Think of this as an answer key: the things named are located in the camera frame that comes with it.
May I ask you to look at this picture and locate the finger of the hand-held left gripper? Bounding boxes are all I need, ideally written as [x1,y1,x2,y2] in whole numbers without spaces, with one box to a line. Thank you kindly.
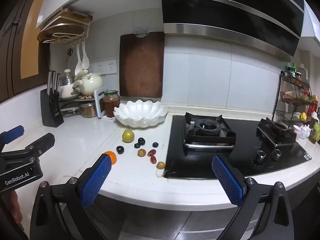
[0,125,25,153]
[0,133,56,172]

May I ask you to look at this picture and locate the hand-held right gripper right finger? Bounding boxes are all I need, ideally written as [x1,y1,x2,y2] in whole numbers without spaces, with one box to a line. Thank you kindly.
[211,154,295,240]

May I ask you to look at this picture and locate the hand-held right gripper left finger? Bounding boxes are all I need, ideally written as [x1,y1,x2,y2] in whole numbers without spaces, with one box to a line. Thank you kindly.
[29,152,112,240]

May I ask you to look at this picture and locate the orange mandarin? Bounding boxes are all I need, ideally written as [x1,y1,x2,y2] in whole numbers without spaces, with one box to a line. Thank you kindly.
[104,151,118,165]

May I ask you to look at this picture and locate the green citrus fruit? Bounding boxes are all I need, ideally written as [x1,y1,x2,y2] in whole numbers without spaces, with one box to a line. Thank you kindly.
[122,129,135,144]

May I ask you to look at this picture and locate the white scalloped bowl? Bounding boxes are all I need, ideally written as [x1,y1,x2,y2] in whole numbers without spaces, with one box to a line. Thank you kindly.
[113,99,170,130]

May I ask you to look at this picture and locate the person's left forearm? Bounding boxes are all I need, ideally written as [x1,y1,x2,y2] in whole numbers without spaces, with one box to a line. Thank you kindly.
[0,190,23,233]

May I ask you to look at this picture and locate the black knife block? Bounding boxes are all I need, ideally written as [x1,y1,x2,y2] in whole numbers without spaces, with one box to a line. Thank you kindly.
[40,89,64,128]

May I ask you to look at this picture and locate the steel pot lid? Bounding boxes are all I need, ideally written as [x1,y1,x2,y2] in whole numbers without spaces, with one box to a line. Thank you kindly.
[61,106,82,117]

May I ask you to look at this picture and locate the black glass gas hob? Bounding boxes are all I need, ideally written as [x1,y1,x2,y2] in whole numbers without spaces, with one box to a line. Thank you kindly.
[164,115,312,180]

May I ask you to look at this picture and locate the metal corner shelf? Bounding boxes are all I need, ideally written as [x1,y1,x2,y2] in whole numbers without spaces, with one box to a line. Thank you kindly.
[59,94,97,118]

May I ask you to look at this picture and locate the metallic tin jar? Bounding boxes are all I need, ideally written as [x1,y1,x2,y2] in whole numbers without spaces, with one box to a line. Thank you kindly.
[80,103,97,118]

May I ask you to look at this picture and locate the black burner grate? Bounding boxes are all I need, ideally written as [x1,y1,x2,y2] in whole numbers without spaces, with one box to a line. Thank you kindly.
[183,112,237,153]
[257,117,298,147]

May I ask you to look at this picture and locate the white pot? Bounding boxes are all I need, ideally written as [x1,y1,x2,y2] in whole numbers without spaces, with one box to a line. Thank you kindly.
[59,84,80,99]

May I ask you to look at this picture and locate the steel pot with lid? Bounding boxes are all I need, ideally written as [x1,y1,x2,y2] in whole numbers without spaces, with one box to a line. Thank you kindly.
[60,69,76,87]

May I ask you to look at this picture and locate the white plastic stand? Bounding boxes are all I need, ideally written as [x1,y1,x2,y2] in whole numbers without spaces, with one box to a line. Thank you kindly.
[94,86,110,119]

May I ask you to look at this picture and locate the brown wooden door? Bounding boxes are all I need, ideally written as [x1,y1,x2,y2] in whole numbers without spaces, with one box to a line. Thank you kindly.
[0,0,53,103]

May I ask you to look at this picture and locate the glass jar of dark sauce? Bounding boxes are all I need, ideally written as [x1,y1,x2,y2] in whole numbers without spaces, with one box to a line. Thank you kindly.
[103,90,121,118]

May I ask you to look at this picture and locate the cream ceramic pot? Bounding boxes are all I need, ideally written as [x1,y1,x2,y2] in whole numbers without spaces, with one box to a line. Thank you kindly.
[74,72,104,96]

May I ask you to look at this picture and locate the white plastic spoon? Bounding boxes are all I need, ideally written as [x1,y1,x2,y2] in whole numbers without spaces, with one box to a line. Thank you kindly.
[74,42,83,76]
[81,41,90,70]

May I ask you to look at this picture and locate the white condiment cup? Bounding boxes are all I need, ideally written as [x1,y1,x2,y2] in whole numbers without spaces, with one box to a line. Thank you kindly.
[300,125,312,139]

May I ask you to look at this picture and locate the hanging scissors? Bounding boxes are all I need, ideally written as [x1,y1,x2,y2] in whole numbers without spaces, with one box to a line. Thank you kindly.
[66,47,74,67]

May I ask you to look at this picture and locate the green bottle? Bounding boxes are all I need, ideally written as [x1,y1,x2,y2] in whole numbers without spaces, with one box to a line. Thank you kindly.
[309,121,320,144]

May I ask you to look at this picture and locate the thin wooden board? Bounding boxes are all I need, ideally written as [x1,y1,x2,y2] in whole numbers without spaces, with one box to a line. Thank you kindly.
[37,23,85,42]

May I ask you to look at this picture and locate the large wooden cutting board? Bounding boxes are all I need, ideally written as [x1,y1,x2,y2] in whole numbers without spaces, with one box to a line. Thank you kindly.
[119,31,165,98]

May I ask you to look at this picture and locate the thick wooden board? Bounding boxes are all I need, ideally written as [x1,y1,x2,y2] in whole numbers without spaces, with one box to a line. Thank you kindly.
[57,8,93,23]

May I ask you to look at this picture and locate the clear suction hook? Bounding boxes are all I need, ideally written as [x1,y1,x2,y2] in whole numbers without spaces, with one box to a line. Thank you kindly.
[132,26,152,38]

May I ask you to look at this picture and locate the black range hood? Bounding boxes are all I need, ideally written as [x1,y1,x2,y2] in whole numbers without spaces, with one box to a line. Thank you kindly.
[159,0,305,62]

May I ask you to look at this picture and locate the black wire spice rack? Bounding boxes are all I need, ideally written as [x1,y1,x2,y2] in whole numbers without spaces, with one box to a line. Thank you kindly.
[272,70,315,130]

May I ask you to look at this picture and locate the gold wall rack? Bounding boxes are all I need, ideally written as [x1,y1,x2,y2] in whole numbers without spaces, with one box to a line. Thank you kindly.
[37,8,93,46]

